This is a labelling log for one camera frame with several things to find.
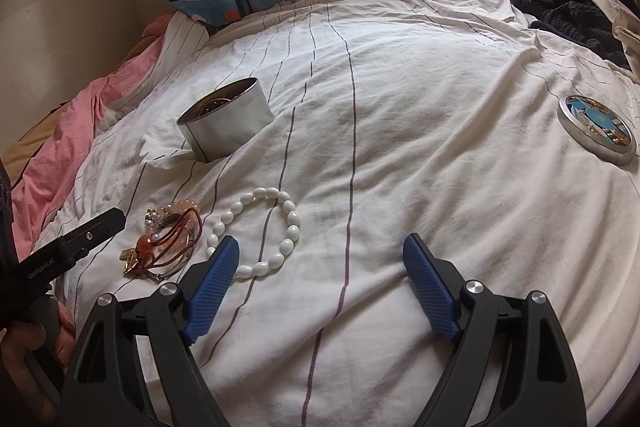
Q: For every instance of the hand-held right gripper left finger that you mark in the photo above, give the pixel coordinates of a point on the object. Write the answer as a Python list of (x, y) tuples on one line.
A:
[(212, 292)]

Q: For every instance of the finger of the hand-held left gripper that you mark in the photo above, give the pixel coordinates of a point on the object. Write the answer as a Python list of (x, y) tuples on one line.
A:
[(92, 234)]

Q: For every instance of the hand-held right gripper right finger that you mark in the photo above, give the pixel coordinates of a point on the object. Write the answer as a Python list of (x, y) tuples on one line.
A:
[(430, 292)]

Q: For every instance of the round silver tin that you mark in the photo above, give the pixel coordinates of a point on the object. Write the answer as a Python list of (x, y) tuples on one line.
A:
[(230, 127)]

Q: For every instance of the person's left hand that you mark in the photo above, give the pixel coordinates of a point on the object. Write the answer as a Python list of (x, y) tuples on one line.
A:
[(20, 352)]

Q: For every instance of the pink bed sheet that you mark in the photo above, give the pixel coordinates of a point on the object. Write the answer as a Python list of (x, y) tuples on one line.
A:
[(65, 147)]

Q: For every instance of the tan cloth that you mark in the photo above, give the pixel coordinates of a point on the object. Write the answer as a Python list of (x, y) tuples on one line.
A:
[(25, 142)]

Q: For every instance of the white striped blanket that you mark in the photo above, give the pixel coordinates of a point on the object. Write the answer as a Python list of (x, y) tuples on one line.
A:
[(400, 132)]

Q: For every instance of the round tin lid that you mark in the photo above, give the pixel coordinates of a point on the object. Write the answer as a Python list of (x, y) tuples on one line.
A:
[(595, 127)]

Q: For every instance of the dark knit garment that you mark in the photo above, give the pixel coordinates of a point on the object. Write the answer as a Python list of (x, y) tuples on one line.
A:
[(575, 27)]

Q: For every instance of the white cloth bag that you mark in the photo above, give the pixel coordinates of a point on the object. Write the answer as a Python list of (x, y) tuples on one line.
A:
[(625, 22)]

